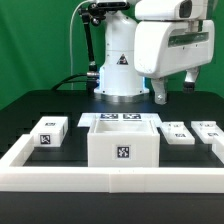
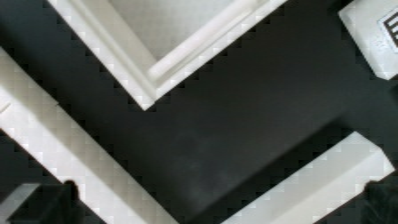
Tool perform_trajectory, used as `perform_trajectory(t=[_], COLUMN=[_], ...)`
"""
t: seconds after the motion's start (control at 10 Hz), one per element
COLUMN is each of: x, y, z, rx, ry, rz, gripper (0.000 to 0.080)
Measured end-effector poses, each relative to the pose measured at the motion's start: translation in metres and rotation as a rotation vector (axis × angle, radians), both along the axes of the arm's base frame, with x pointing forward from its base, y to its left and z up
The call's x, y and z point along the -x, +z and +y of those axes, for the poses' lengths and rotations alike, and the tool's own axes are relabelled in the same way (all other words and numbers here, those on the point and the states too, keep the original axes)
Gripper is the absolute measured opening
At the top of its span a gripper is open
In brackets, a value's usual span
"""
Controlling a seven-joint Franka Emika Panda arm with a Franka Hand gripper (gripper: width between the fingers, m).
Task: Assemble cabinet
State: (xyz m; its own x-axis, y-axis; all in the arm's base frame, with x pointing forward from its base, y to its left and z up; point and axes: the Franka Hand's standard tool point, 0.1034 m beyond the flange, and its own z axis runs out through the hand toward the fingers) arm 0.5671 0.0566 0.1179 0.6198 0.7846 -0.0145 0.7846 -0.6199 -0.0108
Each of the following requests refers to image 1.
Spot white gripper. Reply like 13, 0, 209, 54
134, 20, 214, 105

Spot white cabinet door panel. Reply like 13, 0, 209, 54
160, 121, 195, 145
191, 121, 224, 144

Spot white cabinet body box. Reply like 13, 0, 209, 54
87, 119, 160, 167

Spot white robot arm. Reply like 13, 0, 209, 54
94, 0, 216, 104

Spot small white cabinet top block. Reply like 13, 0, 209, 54
30, 116, 68, 147

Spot white U-shaped fence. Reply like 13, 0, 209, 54
0, 134, 224, 193

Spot white marker base plate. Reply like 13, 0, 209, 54
78, 113, 162, 127

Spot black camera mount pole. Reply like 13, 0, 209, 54
78, 4, 101, 94

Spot black cables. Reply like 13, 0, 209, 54
51, 73, 100, 91

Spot white cable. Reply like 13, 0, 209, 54
69, 0, 93, 90

